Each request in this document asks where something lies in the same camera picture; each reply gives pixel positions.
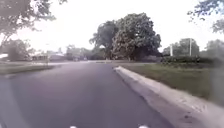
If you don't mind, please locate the low hedge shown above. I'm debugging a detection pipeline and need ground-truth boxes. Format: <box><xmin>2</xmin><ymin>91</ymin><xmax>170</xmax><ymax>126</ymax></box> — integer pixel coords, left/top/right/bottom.
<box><xmin>160</xmin><ymin>55</ymin><xmax>221</xmax><ymax>65</ymax></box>

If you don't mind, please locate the pale pole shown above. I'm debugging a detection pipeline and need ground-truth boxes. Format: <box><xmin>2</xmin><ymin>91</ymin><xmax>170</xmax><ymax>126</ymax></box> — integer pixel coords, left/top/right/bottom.
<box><xmin>169</xmin><ymin>43</ymin><xmax>174</xmax><ymax>57</ymax></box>
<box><xmin>188</xmin><ymin>37</ymin><xmax>193</xmax><ymax>57</ymax></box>

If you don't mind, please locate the pale concrete kerb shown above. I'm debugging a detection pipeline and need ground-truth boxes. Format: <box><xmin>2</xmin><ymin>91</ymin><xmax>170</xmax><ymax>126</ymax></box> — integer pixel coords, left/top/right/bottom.
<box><xmin>113</xmin><ymin>65</ymin><xmax>224</xmax><ymax>128</ymax></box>

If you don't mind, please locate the grass verge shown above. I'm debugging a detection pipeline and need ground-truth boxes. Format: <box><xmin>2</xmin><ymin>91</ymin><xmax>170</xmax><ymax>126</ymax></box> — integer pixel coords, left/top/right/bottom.
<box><xmin>117</xmin><ymin>61</ymin><xmax>224</xmax><ymax>101</ymax></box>
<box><xmin>0</xmin><ymin>61</ymin><xmax>56</xmax><ymax>76</ymax></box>

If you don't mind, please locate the building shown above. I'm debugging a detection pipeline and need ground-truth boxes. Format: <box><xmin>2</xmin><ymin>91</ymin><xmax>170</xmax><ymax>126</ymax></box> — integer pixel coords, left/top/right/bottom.
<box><xmin>31</xmin><ymin>53</ymin><xmax>68</xmax><ymax>62</ymax></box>

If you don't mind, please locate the tree with overhanging branches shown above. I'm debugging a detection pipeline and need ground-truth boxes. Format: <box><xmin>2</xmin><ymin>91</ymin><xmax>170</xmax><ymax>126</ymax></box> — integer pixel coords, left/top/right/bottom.
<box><xmin>187</xmin><ymin>0</ymin><xmax>224</xmax><ymax>34</ymax></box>
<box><xmin>0</xmin><ymin>0</ymin><xmax>68</xmax><ymax>62</ymax></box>

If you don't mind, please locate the large dark green tree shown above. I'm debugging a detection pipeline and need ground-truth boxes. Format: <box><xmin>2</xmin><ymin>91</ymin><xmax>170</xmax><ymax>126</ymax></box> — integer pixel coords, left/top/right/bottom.
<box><xmin>88</xmin><ymin>12</ymin><xmax>162</xmax><ymax>62</ymax></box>

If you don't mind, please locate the row of trees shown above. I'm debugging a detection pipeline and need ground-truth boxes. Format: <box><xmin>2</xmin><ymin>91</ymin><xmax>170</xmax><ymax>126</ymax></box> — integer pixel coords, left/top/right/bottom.
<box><xmin>161</xmin><ymin>37</ymin><xmax>224</xmax><ymax>58</ymax></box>
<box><xmin>46</xmin><ymin>44</ymin><xmax>101</xmax><ymax>61</ymax></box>

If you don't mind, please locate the grey asphalt road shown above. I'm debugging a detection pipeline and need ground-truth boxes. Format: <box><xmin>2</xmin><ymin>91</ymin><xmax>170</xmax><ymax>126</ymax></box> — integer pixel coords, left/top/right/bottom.
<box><xmin>0</xmin><ymin>62</ymin><xmax>174</xmax><ymax>128</ymax></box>

